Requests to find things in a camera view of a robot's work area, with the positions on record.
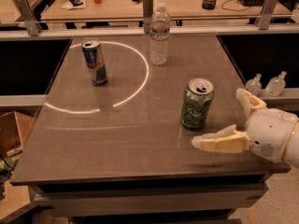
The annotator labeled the middle metal bracket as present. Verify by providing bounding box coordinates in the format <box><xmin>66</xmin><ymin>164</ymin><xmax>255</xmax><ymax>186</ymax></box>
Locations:
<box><xmin>143</xmin><ymin>0</ymin><xmax>153</xmax><ymax>34</ymax></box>

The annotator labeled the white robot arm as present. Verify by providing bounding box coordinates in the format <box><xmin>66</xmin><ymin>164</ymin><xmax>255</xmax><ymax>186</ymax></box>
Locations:
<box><xmin>192</xmin><ymin>89</ymin><xmax>299</xmax><ymax>168</ymax></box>

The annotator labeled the metal bracket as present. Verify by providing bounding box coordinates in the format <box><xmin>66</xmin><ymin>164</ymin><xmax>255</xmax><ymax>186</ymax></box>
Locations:
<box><xmin>255</xmin><ymin>0</ymin><xmax>278</xmax><ymax>30</ymax></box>
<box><xmin>14</xmin><ymin>0</ymin><xmax>41</xmax><ymax>36</ymax></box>
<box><xmin>143</xmin><ymin>0</ymin><xmax>153</xmax><ymax>34</ymax></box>

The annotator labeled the blue silver energy drink can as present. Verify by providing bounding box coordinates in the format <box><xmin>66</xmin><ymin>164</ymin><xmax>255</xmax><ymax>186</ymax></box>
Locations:
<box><xmin>81</xmin><ymin>39</ymin><xmax>107</xmax><ymax>86</ymax></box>

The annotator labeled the right metal bracket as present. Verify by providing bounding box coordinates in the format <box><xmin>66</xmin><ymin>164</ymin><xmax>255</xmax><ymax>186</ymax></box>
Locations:
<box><xmin>255</xmin><ymin>0</ymin><xmax>278</xmax><ymax>30</ymax></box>

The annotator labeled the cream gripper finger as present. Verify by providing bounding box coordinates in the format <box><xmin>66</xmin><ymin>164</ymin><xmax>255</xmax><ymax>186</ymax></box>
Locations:
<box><xmin>192</xmin><ymin>124</ymin><xmax>250</xmax><ymax>153</ymax></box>
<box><xmin>236</xmin><ymin>88</ymin><xmax>267</xmax><ymax>119</ymax></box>

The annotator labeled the green soda can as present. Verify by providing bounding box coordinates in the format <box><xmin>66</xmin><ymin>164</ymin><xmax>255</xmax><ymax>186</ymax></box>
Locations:
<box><xmin>180</xmin><ymin>77</ymin><xmax>214</xmax><ymax>130</ymax></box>

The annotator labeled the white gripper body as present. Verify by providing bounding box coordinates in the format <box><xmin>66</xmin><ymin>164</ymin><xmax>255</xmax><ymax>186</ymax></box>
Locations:
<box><xmin>246</xmin><ymin>108</ymin><xmax>299</xmax><ymax>163</ymax></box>

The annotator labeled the clear plastic water bottle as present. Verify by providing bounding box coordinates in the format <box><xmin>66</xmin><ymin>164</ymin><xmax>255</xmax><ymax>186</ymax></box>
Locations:
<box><xmin>149</xmin><ymin>3</ymin><xmax>171</xmax><ymax>65</ymax></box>

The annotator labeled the brown cardboard box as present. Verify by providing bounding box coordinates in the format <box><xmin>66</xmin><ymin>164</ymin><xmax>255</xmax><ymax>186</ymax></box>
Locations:
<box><xmin>0</xmin><ymin>111</ymin><xmax>35</xmax><ymax>158</ymax></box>

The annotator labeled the black cable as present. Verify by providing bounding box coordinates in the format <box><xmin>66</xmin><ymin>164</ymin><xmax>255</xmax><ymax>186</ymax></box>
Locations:
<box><xmin>221</xmin><ymin>0</ymin><xmax>251</xmax><ymax>12</ymax></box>

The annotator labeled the left metal bracket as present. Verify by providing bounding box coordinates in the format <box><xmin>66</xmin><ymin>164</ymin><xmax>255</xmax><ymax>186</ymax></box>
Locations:
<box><xmin>14</xmin><ymin>0</ymin><xmax>41</xmax><ymax>36</ymax></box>

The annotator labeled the small clear sanitizer bottle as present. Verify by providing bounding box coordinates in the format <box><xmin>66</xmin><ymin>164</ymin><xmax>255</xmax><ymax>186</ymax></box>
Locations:
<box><xmin>245</xmin><ymin>74</ymin><xmax>262</xmax><ymax>96</ymax></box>

